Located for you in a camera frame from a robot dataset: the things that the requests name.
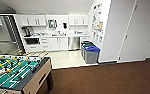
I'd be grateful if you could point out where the black lidded waste bin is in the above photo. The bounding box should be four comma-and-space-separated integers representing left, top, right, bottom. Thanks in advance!
80, 40, 93, 46

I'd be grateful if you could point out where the white two-door sink cabinet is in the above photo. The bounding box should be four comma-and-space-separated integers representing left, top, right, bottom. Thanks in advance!
49, 36, 69, 52

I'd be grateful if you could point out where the chrome faucet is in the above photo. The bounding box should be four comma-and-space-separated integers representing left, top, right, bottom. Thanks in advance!
57, 30, 63, 37

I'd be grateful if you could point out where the large printed notice poster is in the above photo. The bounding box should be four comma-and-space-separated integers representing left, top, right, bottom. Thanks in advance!
91, 2, 105, 34

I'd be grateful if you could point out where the built-in black microwave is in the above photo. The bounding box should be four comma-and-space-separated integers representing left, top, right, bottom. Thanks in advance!
24, 37, 41, 46

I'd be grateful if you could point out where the white door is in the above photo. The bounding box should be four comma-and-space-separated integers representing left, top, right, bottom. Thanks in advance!
118, 0, 150, 63

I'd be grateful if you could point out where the green foosball table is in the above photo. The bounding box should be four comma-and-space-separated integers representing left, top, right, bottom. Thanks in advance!
0, 53, 55, 94

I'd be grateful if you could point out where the stainless steel refrigerator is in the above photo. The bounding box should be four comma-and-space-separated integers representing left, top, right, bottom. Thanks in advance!
0, 14, 26, 56

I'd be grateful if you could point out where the black and white wall sign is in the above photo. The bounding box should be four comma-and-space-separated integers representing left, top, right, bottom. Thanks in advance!
98, 34, 104, 43

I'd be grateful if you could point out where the white two-door wall cabinet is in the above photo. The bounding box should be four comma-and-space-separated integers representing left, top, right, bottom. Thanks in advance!
19, 14, 48, 28

